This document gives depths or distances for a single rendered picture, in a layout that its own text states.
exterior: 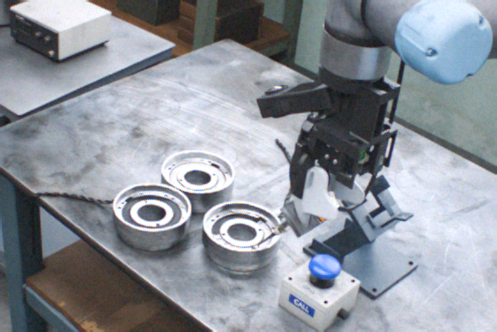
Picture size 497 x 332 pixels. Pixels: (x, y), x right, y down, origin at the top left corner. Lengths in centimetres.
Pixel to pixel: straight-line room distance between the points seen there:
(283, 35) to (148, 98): 163
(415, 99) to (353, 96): 199
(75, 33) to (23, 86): 17
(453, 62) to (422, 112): 213
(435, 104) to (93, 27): 137
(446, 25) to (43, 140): 78
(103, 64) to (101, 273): 54
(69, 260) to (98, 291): 9
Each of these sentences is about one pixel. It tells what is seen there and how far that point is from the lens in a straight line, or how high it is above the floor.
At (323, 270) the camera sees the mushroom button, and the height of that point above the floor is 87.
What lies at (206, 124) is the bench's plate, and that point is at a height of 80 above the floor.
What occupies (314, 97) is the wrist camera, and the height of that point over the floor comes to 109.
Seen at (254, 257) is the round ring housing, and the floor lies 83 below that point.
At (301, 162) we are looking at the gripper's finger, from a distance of 91.
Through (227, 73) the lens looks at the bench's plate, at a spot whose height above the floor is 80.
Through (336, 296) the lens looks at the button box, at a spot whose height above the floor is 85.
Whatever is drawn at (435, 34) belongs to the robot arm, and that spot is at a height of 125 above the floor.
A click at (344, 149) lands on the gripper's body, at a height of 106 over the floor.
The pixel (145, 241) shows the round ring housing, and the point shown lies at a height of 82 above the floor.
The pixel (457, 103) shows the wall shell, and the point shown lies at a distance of 278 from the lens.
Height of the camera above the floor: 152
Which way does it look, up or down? 34 degrees down
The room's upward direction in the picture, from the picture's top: 7 degrees clockwise
